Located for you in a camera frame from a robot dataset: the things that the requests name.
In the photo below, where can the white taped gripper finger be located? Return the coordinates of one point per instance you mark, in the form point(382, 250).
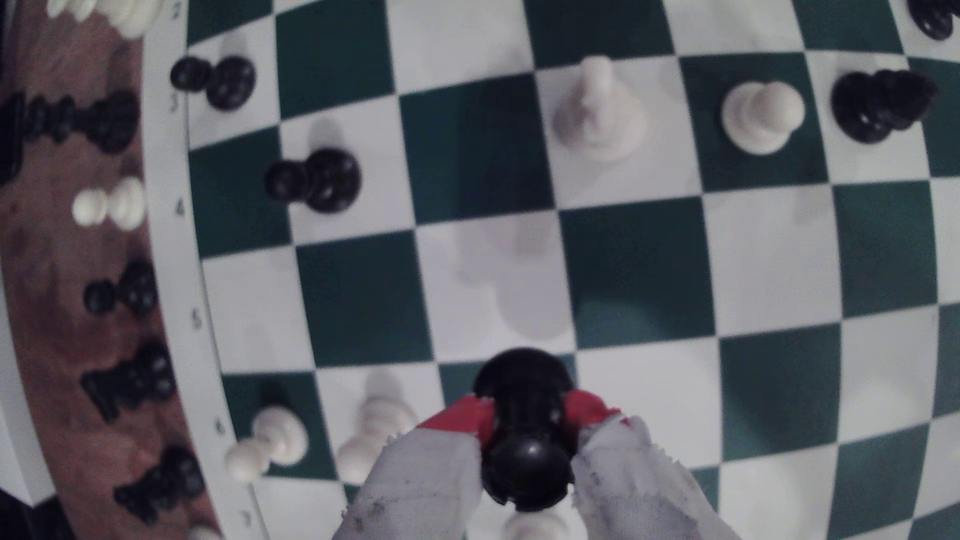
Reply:
point(637, 495)
point(427, 487)

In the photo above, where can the black rook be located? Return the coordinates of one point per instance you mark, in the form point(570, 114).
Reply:
point(525, 465)

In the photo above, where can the tall black chess piece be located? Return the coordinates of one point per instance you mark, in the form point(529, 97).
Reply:
point(112, 120)

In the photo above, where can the white chess piece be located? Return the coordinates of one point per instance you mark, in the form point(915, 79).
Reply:
point(131, 15)

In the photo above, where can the white pawn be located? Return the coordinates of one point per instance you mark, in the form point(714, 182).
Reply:
point(757, 116)
point(379, 424)
point(126, 202)
point(534, 528)
point(281, 435)

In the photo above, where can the green and white chessboard mat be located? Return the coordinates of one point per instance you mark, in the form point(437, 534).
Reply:
point(637, 270)

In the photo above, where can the black knight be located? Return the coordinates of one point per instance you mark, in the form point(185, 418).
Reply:
point(172, 476)
point(142, 375)

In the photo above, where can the black pawn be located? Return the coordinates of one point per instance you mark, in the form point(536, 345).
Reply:
point(330, 180)
point(229, 81)
point(934, 16)
point(139, 285)

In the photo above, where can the black bishop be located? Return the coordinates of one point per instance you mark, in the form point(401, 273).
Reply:
point(870, 109)

